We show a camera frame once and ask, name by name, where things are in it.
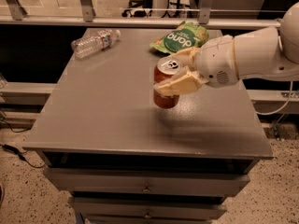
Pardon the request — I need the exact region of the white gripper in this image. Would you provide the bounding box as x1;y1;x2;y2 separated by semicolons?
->
153;35;238;96

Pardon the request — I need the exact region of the red Coca-Cola can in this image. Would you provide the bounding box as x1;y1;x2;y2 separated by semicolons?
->
153;57;181;109

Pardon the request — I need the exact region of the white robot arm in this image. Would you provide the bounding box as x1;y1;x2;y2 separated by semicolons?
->
153;3;299;97

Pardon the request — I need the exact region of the clear plastic water bottle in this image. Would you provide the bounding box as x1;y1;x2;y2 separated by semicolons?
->
71;29;121;59

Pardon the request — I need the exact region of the green chip bag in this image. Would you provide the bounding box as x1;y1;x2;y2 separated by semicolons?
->
149;21;209;54

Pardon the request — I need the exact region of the black office chair base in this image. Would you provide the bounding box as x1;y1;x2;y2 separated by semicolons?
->
121;0;152;18

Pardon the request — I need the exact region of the grey drawer cabinet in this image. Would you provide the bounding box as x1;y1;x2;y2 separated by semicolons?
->
23;29;272;224

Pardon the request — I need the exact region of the grey drawer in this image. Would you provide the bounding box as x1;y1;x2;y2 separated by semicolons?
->
44;168;249;197
69;198;226;220

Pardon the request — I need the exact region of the top grey drawer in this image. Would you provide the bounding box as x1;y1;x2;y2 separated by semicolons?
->
44;168;249;197

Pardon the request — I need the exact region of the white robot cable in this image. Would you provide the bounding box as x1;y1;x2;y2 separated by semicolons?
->
255;80;295;116

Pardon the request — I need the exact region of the metal railing frame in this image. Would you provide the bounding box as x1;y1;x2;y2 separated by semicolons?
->
0;0;282;30

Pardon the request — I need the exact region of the black floor cable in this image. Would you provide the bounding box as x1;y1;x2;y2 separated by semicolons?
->
0;143;47;169

